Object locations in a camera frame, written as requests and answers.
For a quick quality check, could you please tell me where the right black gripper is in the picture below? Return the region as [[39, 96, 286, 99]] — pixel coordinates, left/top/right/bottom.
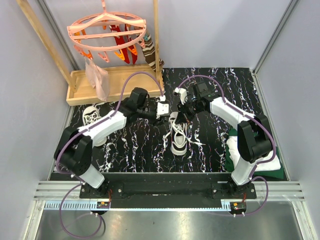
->
[[176, 99, 202, 125]]

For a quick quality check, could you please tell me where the white shoelace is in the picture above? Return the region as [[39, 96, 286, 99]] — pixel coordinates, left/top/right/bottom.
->
[[163, 116, 204, 148]]

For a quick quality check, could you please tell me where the white sneaker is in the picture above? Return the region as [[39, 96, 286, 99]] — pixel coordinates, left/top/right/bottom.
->
[[169, 111, 188, 156], [81, 104, 107, 147]]

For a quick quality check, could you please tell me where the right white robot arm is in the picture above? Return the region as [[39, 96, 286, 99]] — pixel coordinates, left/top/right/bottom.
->
[[174, 82, 281, 199]]

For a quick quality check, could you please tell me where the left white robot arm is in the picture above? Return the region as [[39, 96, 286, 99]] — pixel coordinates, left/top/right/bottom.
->
[[54, 87, 170, 198]]

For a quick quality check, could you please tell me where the black marble mat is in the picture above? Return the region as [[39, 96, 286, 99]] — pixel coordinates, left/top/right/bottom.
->
[[58, 67, 288, 174]]

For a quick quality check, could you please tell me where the wooden tray rack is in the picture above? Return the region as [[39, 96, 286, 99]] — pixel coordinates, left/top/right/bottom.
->
[[18, 0, 164, 106]]

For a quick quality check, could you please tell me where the red sock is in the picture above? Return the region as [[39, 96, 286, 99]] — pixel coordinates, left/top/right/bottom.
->
[[109, 25, 130, 64], [124, 24, 138, 65]]

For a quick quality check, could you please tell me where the brown striped sock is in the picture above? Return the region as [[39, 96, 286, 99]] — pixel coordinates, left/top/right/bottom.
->
[[141, 31, 156, 72]]

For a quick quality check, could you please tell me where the translucent plastic bag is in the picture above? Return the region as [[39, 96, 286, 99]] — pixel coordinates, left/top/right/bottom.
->
[[85, 58, 110, 102]]

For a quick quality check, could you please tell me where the pink round clip hanger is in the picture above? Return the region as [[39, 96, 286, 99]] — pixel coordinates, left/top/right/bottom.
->
[[67, 0, 147, 64]]

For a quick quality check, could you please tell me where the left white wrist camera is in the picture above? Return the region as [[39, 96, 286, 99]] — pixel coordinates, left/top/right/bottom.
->
[[156, 95, 170, 119]]

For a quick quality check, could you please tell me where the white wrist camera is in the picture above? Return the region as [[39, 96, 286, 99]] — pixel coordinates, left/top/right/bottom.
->
[[156, 95, 170, 119], [173, 87, 187, 105]]

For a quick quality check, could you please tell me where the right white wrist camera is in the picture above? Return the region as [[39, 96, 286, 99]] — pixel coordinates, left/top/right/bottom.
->
[[173, 87, 187, 105]]

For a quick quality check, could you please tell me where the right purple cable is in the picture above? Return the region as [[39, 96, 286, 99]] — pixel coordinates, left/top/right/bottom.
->
[[174, 74, 278, 217]]

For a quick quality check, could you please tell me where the purple cable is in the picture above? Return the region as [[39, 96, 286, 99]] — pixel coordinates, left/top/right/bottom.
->
[[55, 71, 167, 238], [174, 74, 278, 217]]

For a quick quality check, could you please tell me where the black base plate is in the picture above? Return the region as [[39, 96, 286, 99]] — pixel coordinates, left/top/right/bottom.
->
[[79, 181, 257, 210]]

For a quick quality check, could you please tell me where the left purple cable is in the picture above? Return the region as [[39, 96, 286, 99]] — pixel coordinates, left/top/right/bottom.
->
[[55, 71, 167, 238]]

